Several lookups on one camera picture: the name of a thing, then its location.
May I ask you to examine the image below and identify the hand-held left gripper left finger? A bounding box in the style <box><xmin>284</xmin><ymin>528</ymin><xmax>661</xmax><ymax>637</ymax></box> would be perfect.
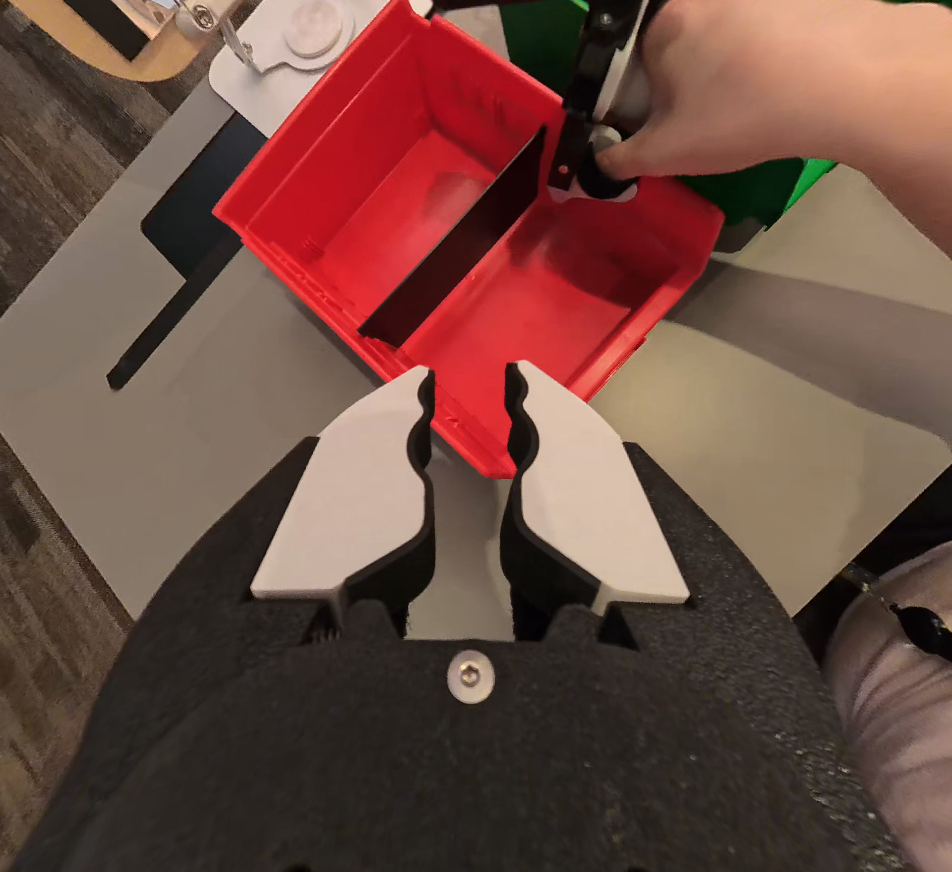
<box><xmin>250</xmin><ymin>365</ymin><xmax>438</xmax><ymax>611</ymax></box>

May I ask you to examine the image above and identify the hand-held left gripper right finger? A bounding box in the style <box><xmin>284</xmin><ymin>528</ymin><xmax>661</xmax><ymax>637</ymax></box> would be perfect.
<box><xmin>500</xmin><ymin>359</ymin><xmax>693</xmax><ymax>618</ymax></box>

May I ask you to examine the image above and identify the red plastic bin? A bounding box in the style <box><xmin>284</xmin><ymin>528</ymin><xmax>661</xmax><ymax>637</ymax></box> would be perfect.
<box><xmin>212</xmin><ymin>0</ymin><xmax>726</xmax><ymax>480</ymax></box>

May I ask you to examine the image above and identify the person's right hand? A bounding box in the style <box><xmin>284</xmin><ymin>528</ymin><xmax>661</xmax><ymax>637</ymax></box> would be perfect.
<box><xmin>594</xmin><ymin>0</ymin><xmax>886</xmax><ymax>183</ymax></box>

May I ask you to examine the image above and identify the black bin divider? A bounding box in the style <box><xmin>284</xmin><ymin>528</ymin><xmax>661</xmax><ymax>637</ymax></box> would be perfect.
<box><xmin>357</xmin><ymin>125</ymin><xmax>549</xmax><ymax>351</ymax></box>

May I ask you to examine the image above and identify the person's leg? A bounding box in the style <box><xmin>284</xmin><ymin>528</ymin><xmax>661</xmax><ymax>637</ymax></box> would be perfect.
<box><xmin>818</xmin><ymin>543</ymin><xmax>952</xmax><ymax>872</ymax></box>

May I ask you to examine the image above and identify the silver metal bracket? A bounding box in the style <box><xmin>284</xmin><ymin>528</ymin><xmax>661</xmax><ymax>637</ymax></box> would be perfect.
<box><xmin>219</xmin><ymin>12</ymin><xmax>260</xmax><ymax>74</ymax></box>

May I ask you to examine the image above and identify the dark blue table frame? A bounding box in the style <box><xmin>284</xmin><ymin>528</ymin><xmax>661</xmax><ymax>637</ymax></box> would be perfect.
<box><xmin>108</xmin><ymin>115</ymin><xmax>248</xmax><ymax>391</ymax></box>

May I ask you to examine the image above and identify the black braided cord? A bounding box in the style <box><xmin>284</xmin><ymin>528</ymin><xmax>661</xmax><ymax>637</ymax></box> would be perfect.
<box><xmin>840</xmin><ymin>563</ymin><xmax>952</xmax><ymax>659</ymax></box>

